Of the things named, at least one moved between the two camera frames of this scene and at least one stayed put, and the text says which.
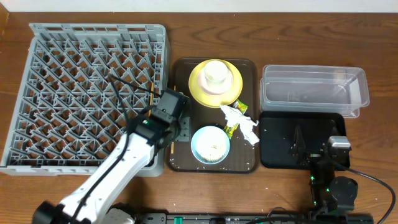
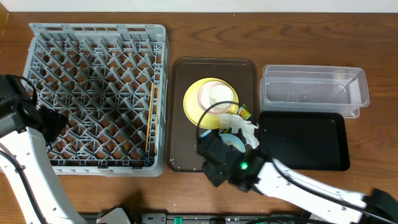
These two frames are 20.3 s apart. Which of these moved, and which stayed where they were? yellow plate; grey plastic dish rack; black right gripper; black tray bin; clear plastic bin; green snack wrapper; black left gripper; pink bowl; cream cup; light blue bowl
Moved: green snack wrapper; yellow plate; pink bowl; black right gripper; light blue bowl; black left gripper; cream cup
Stayed: black tray bin; clear plastic bin; grey plastic dish rack
